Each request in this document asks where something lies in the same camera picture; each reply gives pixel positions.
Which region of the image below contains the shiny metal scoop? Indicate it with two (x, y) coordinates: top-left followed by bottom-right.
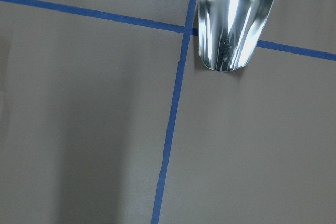
(198, 0), (274, 72)

